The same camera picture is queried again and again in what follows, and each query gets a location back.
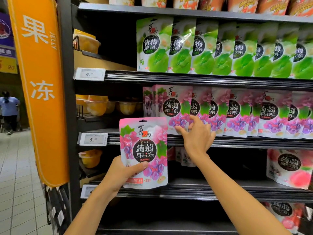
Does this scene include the person's right hand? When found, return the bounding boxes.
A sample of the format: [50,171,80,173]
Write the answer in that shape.
[175,115,216,162]

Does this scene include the person's left hand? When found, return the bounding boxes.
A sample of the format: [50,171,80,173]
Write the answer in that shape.
[100,155,150,196]

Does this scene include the purple-white jelly bag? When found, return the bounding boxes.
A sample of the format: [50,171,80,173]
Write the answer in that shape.
[119,117,168,190]

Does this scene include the dark grey metal shelf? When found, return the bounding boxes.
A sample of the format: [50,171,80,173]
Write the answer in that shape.
[56,0,313,235]

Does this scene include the row of purple-white bags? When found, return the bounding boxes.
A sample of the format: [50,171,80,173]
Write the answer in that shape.
[143,85,313,140]

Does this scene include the row of green-white bags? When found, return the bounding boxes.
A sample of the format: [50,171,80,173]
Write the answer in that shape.
[136,16,313,80]

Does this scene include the stack of orange tubs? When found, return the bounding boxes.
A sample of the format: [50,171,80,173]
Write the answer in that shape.
[108,0,313,15]

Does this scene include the person's right forearm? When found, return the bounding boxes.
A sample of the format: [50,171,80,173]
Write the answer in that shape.
[193,154,291,235]

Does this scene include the person's left forearm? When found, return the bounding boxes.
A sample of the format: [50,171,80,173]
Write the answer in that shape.
[64,186,120,235]

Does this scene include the white price tag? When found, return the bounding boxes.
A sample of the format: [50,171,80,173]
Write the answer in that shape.
[81,184,98,199]
[73,67,106,81]
[78,133,109,147]

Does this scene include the strip of small white tags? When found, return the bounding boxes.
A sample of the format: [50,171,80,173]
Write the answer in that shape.
[46,186,71,235]

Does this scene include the row of yellow tubs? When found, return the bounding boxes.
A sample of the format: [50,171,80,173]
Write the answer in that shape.
[76,94,142,117]

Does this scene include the orange aisle sign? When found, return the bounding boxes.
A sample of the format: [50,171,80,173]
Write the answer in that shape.
[6,0,70,188]

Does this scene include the brown cardboard sheet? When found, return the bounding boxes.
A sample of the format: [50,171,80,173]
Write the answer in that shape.
[73,50,137,71]

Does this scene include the blue hanging banner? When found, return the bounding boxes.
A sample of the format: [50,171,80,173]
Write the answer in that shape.
[0,12,18,74]

